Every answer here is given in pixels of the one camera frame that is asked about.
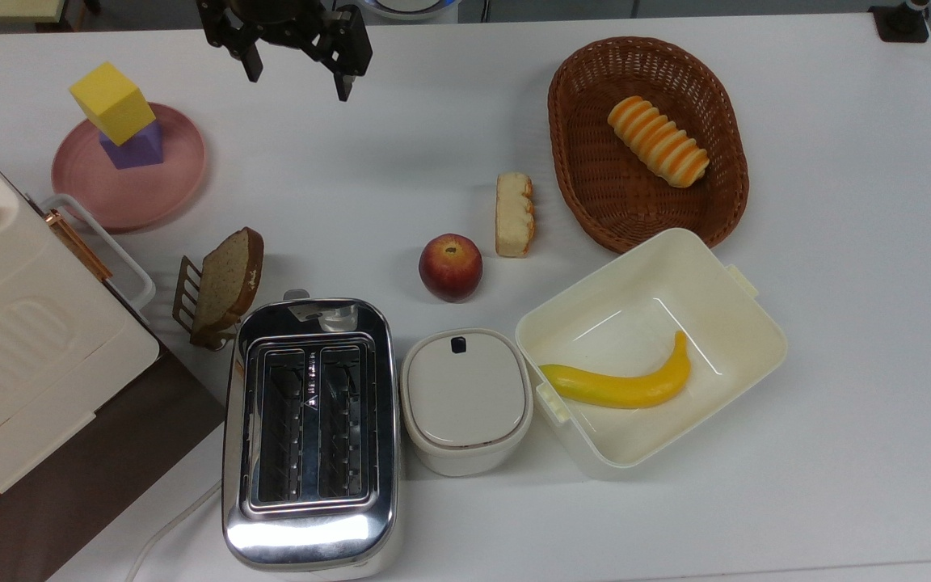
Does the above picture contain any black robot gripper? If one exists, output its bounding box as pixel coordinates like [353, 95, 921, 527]
[197, 0, 373, 103]

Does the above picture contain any yellow foam cube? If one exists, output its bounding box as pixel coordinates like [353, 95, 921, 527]
[69, 61, 158, 147]

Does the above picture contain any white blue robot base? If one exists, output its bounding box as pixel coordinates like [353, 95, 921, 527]
[356, 0, 460, 21]

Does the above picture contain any purple foam cube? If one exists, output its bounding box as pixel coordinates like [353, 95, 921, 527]
[99, 120, 166, 171]

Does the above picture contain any pink round plate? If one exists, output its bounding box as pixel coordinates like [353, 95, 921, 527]
[51, 102, 208, 234]

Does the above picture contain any brown bread slice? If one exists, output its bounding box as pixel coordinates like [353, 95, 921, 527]
[191, 227, 265, 336]

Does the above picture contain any red apple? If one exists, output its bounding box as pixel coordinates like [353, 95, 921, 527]
[419, 234, 484, 304]

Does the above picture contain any pale bread piece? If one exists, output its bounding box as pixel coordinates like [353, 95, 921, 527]
[495, 171, 536, 259]

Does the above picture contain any brown wicker basket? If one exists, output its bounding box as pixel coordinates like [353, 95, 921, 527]
[547, 36, 750, 255]

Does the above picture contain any white lidded container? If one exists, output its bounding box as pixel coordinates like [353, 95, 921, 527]
[399, 327, 534, 478]

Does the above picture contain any orange striped bread roll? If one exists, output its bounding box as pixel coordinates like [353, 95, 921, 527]
[607, 95, 710, 189]

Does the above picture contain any white boxy kitchen appliance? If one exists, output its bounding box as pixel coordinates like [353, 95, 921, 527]
[0, 121, 161, 530]

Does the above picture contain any cream open plastic box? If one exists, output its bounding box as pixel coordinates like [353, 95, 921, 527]
[514, 228, 788, 479]

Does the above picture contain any yellow toy banana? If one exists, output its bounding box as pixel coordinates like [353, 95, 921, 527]
[539, 330, 692, 410]

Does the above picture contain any chrome two-slot toaster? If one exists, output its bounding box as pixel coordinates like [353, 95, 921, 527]
[221, 289, 402, 579]

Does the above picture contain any white toaster power cable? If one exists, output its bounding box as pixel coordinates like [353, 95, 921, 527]
[124, 481, 224, 582]

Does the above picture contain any black clamp mount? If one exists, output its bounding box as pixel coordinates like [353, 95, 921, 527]
[870, 0, 931, 43]

